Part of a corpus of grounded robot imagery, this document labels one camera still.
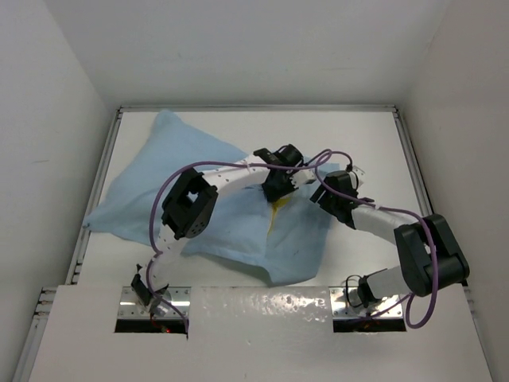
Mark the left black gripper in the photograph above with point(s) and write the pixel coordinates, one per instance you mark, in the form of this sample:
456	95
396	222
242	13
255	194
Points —
272	196

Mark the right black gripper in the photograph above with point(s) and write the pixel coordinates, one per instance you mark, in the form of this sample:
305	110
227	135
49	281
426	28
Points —
322	192

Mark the white yellow pillow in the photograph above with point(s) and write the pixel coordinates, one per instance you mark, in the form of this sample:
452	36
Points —
275	208

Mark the blue green pillowcase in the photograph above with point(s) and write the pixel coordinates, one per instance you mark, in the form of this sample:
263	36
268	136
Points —
237	232

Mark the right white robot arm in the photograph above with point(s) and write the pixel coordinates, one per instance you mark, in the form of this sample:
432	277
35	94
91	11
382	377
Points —
429	255

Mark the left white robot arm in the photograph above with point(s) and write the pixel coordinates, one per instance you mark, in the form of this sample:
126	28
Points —
184	204

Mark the white front cover board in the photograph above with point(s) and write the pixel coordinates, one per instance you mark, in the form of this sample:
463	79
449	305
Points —
253	334

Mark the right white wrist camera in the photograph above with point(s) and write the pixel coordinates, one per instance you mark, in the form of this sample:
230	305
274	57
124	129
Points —
358	173

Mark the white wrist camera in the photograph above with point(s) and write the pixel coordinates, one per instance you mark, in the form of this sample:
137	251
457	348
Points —
302	177
358	173

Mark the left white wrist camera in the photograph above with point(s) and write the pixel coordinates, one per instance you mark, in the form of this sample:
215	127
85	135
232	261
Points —
302	177

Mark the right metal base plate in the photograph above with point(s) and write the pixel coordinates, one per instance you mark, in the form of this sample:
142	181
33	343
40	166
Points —
346	305

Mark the metal base plate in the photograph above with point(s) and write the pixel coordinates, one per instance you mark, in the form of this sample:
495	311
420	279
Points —
174	300
346	305

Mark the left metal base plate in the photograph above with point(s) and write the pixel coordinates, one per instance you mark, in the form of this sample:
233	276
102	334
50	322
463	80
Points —
174	300

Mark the aluminium table frame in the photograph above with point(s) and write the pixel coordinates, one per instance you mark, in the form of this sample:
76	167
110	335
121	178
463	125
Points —
373	136

